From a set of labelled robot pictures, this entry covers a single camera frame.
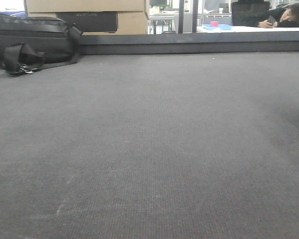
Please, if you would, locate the light blue tray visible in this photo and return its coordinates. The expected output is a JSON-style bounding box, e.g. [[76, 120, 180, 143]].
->
[[202, 24, 232, 30]]

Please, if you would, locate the white background table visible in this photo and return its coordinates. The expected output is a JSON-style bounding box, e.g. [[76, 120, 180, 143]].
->
[[197, 26, 299, 33]]

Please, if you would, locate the upper cardboard box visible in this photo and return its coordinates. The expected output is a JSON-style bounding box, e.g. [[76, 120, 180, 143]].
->
[[26, 0, 150, 12]]

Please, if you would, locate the black vertical pole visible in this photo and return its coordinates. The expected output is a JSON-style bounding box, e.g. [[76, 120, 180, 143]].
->
[[178, 0, 184, 34]]

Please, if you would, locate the black smartphone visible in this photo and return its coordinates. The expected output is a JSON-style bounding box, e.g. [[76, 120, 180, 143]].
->
[[267, 15, 276, 25]]

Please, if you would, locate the black fabric shoulder bag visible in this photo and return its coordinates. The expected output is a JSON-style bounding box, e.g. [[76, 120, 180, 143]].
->
[[0, 13, 83, 75]]

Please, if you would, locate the black raised conveyor edge rail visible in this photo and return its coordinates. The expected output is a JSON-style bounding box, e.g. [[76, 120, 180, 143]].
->
[[80, 31, 299, 55]]

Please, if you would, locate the person in black resting head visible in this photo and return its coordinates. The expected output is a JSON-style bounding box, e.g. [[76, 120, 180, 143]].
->
[[245, 2, 299, 28]]

